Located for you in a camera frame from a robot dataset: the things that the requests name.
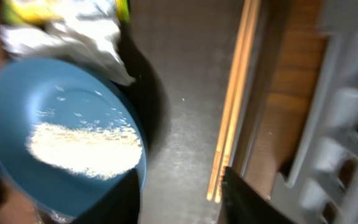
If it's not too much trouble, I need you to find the crumpled white paper napkin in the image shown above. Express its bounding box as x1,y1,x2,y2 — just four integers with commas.
0,16,135,86

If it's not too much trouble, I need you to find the dark brown serving tray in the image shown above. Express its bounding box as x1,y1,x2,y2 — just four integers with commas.
119,0,245,223

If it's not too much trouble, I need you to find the pile of white rice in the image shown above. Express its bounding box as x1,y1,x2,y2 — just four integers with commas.
26,123,143,180

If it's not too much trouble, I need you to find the dark blue plate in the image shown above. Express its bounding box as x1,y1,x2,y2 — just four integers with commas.
0,58,147,218

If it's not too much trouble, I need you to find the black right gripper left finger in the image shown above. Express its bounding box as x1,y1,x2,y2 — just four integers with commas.
72,169,140,224

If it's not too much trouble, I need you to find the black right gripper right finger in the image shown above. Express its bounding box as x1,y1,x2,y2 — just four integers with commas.
221,167,293,224

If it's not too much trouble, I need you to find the yellow green snack wrapper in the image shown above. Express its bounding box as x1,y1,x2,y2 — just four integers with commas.
1,0,131,25

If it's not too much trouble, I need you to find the grey dishwasher rack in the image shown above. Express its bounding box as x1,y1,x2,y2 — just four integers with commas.
270,0,358,223

